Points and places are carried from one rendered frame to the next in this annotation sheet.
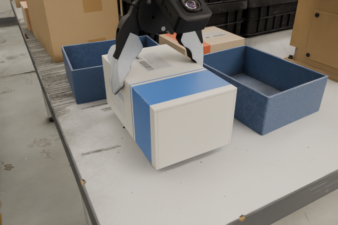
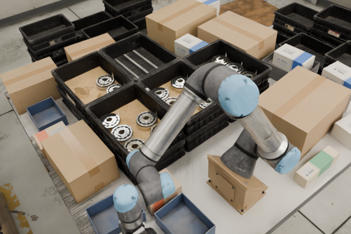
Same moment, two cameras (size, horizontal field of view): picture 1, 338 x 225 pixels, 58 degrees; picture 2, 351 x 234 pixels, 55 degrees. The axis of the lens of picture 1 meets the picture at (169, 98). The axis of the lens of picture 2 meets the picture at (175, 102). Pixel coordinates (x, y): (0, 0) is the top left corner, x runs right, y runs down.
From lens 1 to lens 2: 1.03 m
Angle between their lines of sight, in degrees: 14
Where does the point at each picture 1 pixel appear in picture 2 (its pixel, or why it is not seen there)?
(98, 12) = (98, 173)
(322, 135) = not seen: outside the picture
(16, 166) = (39, 216)
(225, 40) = not seen: hidden behind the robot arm
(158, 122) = not seen: outside the picture
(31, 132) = (40, 181)
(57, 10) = (76, 184)
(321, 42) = (221, 185)
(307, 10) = (212, 168)
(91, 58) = (100, 206)
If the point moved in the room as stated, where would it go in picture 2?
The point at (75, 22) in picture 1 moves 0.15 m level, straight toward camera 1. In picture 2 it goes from (86, 183) to (95, 212)
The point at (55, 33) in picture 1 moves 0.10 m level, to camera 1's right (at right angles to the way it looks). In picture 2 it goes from (76, 193) to (100, 189)
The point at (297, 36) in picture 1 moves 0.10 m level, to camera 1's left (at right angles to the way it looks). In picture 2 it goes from (210, 175) to (188, 178)
